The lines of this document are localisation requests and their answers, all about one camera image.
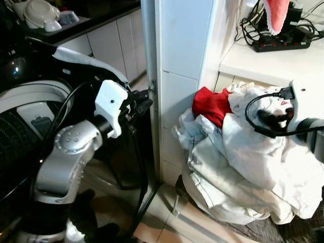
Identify black power strip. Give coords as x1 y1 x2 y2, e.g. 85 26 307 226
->
251 30 312 53

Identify dark glass washer lid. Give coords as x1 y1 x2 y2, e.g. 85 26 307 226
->
53 47 158 190

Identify pale bluish white garment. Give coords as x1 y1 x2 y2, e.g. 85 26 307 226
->
171 108 224 153

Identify white countertop cabinet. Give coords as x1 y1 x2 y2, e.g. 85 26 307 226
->
215 37 324 95

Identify dark top-loading washing machine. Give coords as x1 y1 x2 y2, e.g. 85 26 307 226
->
0 30 158 243

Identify small grey blue container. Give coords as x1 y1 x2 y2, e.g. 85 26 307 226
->
58 11 81 26

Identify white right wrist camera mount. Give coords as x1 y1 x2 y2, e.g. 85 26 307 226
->
288 78 318 123

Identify red garment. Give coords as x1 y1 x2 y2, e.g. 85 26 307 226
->
191 86 233 129

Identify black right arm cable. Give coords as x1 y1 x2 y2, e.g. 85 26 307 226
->
245 87 324 139

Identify tangled black power cables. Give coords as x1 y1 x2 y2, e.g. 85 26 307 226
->
235 0 324 49

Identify black robot leg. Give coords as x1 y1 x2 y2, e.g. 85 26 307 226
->
15 188 137 243

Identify white kitchen appliance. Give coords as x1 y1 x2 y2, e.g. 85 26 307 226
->
9 0 62 31

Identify grey metal door frame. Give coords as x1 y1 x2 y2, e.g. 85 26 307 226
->
140 0 162 186

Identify large white shirt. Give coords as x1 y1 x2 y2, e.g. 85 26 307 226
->
181 112 324 226

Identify white kitchen cabinet black top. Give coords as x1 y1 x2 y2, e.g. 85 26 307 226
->
24 0 149 85

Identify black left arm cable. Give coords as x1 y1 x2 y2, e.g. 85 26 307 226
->
47 80 98 155

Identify pink hanging cloth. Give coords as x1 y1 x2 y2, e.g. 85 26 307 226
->
263 0 291 36

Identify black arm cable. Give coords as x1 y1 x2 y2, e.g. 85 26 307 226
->
47 80 98 155
245 87 324 139

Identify black power adapter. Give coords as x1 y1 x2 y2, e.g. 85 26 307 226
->
256 4 305 36

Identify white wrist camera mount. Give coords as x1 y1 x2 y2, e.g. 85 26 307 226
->
288 78 318 123
95 79 129 139

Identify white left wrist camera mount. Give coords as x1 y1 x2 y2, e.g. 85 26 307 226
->
95 79 129 139

